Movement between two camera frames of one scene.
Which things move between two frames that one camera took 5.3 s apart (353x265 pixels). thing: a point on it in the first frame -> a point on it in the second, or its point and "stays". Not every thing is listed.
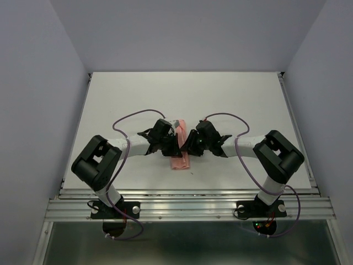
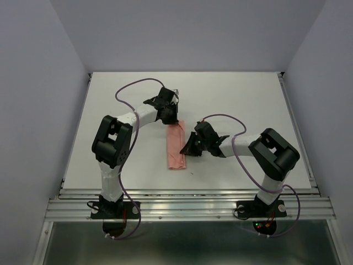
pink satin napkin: (181, 163) stays
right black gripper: (189, 146) stays
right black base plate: (255, 208) stays
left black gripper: (174, 151) -> (173, 120)
